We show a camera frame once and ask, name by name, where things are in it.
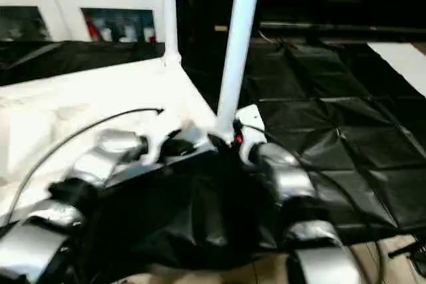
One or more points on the white plastic table leg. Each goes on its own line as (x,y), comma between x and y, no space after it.
(170,14)
(238,38)

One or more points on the white plastic table top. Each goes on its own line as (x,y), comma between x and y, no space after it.
(83,97)

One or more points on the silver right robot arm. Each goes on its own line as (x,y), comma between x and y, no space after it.
(289,174)

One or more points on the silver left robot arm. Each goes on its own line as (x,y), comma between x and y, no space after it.
(93,164)

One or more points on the black plastic mat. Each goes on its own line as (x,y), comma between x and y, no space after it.
(333,114)

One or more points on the white cup with red label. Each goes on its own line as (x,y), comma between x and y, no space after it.
(149,35)

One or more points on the red white bottle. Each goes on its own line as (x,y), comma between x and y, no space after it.
(92,29)

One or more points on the white flat board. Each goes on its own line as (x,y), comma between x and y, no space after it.
(402,61)

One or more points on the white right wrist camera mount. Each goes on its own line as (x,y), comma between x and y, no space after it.
(251,117)

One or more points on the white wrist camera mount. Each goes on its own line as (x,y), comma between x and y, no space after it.
(154,144)
(251,117)

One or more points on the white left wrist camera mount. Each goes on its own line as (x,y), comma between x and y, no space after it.
(154,144)

